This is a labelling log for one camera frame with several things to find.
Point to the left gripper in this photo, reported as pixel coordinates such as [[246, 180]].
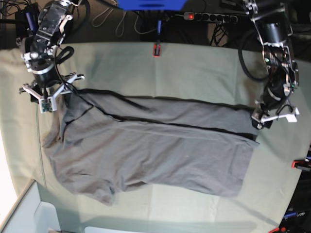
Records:
[[273, 104]]

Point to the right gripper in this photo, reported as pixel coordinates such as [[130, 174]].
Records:
[[36, 93]]

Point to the grey t-shirt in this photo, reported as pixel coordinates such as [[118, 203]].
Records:
[[102, 143]]

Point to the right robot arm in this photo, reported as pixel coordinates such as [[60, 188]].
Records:
[[42, 54]]

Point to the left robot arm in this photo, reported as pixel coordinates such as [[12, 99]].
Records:
[[273, 29]]

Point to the red black clamp right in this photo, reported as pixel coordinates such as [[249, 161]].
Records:
[[302, 164]]

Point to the red black clamp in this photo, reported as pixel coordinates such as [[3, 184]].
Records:
[[302, 164], [156, 50]]

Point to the red clamp bottom right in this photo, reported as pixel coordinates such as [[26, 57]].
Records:
[[280, 229]]

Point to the blue box top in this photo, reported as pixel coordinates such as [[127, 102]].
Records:
[[132, 5]]

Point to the red black clamp centre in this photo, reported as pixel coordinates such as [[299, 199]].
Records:
[[156, 50]]

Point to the white bin corner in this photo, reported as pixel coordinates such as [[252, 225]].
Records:
[[30, 214]]

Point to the black power strip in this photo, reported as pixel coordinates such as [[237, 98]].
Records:
[[210, 18]]

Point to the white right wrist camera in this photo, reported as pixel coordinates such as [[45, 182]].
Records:
[[47, 105]]

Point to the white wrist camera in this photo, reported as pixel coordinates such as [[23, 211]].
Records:
[[291, 117], [47, 105]]

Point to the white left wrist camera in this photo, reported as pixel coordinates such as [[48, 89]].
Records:
[[291, 117]]

